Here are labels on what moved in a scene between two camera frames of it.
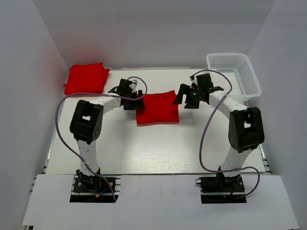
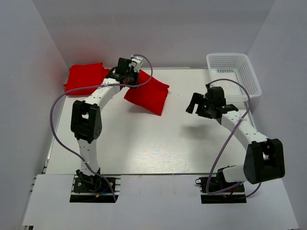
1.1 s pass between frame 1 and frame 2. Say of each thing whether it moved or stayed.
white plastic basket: stayed
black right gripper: moved
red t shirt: moved
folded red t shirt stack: stayed
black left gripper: moved
